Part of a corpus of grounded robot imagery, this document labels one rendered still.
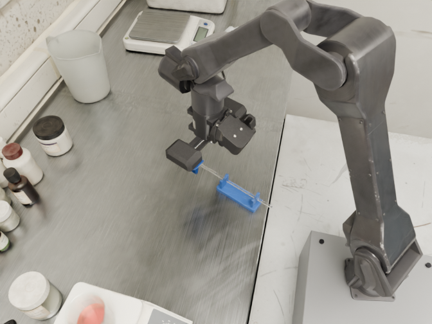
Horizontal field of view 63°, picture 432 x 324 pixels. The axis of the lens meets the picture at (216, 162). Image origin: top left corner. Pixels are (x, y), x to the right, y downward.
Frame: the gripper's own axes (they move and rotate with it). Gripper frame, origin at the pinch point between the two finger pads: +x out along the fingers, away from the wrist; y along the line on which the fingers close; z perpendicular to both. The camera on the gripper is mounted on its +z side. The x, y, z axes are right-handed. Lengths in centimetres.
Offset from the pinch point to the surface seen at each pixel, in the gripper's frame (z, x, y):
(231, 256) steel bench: 15.1, 10.1, -12.4
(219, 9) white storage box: -39, 9, 57
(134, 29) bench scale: -51, 6, 28
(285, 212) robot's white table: 18.6, 10.1, 2.5
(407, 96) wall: 26, 61, 124
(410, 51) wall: 18, 37, 121
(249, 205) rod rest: 11.8, 9.2, -1.2
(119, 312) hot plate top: 8.3, 1.4, -33.2
